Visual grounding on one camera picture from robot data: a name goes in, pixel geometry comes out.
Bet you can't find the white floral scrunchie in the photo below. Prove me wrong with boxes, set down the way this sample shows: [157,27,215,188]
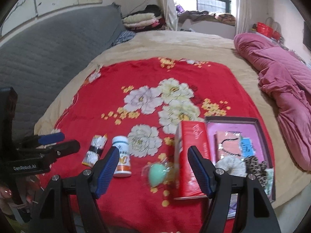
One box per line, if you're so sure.
[215,156,246,177]

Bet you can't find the leopard print scrunchie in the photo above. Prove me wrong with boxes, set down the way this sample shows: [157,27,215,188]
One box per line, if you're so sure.
[244,156,267,188]

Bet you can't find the green sponge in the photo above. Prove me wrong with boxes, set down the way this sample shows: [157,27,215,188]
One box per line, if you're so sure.
[141,159,175,188]

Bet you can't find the person's hand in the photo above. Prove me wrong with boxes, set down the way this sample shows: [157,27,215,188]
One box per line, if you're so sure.
[1,176,41,217]

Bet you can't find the red and white carton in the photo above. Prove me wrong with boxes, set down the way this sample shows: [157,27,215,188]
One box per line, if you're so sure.
[173,120,211,200]

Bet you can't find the white supplement bottle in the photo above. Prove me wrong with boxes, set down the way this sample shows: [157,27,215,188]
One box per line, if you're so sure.
[112,136,132,178]

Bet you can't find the purple shallow box tray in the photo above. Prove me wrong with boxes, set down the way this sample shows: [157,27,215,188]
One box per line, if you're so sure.
[203,115,276,220]

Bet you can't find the blue label card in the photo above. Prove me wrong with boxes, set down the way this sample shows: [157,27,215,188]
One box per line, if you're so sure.
[241,138,255,158]

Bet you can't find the beige bed sheet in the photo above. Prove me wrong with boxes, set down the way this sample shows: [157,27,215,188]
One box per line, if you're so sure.
[34,30,310,208]

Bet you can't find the grey quilted headboard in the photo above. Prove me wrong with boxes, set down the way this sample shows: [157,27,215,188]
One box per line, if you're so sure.
[1,3,124,139]

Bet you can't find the red floral blanket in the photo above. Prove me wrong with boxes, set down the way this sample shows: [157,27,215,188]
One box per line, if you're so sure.
[38,56,276,233]

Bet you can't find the pink quilt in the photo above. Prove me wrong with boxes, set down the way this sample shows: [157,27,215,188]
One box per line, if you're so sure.
[233,33,310,171]

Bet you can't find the blue patterned pillow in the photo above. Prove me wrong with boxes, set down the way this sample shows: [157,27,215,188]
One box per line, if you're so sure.
[112,30,136,46]

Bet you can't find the folded clothes stack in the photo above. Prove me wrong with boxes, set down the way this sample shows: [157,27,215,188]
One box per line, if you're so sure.
[122,13,165,32]

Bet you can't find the red basins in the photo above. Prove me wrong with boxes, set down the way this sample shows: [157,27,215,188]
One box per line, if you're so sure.
[252,17,283,42]

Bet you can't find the clothes pile on sill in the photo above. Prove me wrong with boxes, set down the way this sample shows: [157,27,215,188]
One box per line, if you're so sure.
[175,4,236,26]

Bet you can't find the black television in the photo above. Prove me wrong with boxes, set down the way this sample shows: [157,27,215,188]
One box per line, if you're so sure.
[303,22,311,51]

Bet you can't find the white curtain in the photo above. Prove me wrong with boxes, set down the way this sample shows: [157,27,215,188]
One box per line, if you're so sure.
[159,0,178,31]

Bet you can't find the pink card with necklace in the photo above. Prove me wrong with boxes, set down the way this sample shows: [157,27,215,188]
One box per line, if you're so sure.
[215,131,242,160]

